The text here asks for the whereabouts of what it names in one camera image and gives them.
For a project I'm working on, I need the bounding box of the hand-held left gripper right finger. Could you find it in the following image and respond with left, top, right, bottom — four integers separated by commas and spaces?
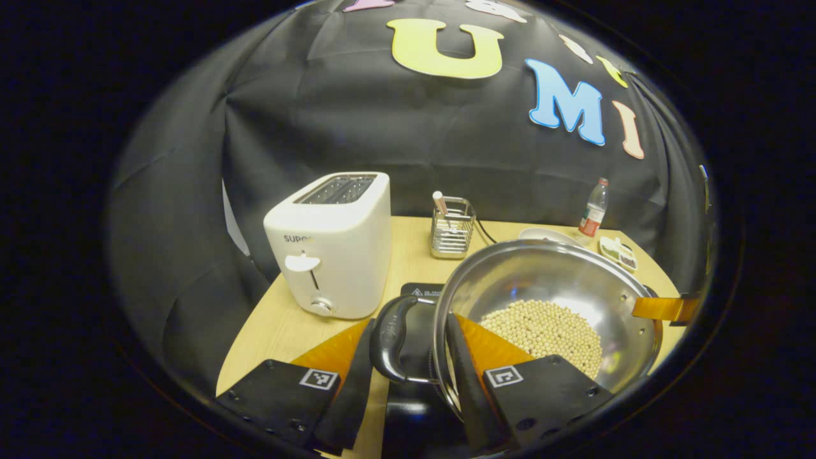
444, 312, 616, 450

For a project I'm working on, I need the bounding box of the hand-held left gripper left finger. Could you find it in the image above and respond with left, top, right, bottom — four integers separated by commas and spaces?
215, 317, 378, 456

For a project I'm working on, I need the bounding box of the black induction cooktop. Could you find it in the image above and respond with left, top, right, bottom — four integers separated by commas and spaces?
381, 282, 476, 459

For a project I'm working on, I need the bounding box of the steel pot with black handles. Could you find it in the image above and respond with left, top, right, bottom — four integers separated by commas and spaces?
370, 239, 664, 425

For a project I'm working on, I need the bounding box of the white divided bean dish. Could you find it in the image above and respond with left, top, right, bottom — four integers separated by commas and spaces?
598, 236, 638, 272

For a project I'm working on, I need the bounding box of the pile of soybeans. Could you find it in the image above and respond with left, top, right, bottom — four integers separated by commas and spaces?
478, 300, 603, 380

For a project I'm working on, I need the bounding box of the clear plastic bottle red label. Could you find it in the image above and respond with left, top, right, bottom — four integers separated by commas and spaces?
578, 177, 609, 238

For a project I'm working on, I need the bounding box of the white toaster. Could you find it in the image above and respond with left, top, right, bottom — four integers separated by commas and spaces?
263, 171, 391, 319

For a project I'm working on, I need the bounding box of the white round plate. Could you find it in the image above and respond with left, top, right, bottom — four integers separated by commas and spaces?
518, 228, 584, 248

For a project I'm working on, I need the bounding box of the black backdrop cloth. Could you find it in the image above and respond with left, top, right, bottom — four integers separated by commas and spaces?
108, 0, 718, 396

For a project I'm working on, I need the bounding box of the metal wire utensil holder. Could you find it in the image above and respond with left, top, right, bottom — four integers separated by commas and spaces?
430, 196, 477, 259

